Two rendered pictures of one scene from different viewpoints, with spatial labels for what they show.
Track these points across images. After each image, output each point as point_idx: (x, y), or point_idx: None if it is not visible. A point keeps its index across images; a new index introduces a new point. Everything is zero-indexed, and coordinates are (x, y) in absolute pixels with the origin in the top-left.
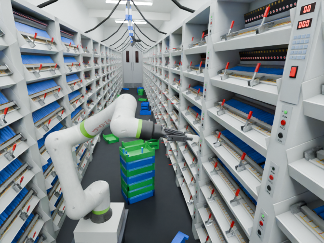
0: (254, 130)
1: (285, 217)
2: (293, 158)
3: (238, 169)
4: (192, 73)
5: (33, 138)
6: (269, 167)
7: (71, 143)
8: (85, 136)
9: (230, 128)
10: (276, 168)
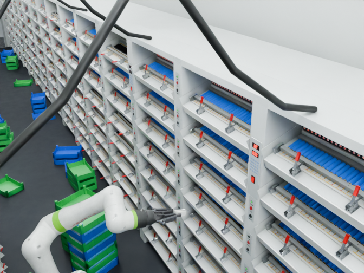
0: (233, 201)
1: (259, 267)
2: (259, 231)
3: (223, 233)
4: (153, 113)
5: None
6: (246, 235)
7: (50, 245)
8: (61, 232)
9: (212, 196)
10: (250, 236)
